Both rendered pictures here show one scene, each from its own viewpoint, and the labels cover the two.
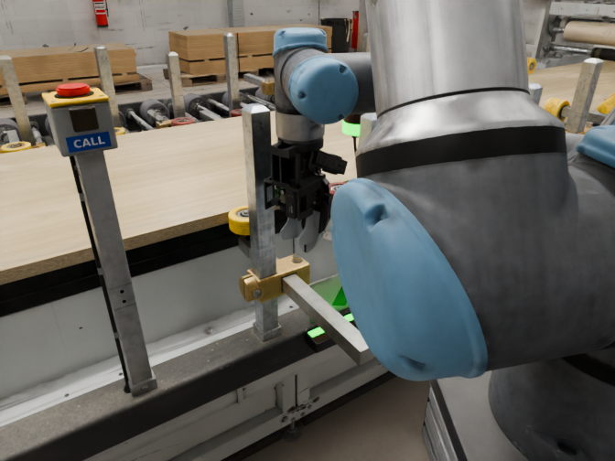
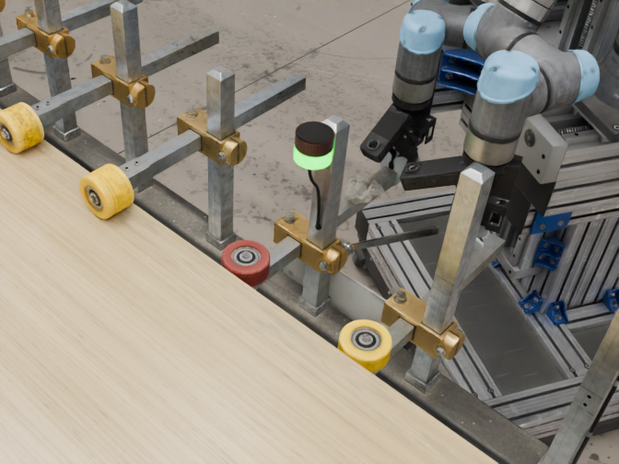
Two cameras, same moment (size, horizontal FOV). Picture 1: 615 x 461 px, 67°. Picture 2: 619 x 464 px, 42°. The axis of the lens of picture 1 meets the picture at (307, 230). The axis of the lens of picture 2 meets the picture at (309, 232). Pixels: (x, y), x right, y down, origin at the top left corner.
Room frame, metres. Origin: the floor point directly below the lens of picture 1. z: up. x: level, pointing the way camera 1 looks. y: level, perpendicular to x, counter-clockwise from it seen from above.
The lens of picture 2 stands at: (1.27, 0.84, 1.84)
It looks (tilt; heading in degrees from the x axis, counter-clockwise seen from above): 43 degrees down; 250
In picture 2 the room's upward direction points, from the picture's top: 6 degrees clockwise
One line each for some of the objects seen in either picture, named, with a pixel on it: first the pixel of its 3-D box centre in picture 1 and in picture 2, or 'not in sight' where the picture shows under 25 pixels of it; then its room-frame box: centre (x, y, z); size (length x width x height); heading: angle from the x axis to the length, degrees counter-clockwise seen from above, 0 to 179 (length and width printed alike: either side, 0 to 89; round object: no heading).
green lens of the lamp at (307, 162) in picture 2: (357, 125); (313, 152); (0.93, -0.10, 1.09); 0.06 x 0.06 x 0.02
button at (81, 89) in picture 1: (73, 92); not in sight; (0.62, 0.30, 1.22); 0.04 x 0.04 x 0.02
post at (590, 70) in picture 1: (569, 145); (53, 48); (1.30, -0.76, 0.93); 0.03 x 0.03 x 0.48; 33
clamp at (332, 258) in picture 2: not in sight; (309, 244); (0.91, -0.14, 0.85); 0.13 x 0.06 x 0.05; 123
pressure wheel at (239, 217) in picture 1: (248, 234); (361, 360); (0.90, 0.13, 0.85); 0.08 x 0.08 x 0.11
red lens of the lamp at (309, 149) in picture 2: (357, 113); (314, 138); (0.93, -0.10, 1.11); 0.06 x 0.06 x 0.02
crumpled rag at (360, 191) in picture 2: not in sight; (361, 186); (0.78, -0.25, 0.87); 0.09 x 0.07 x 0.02; 33
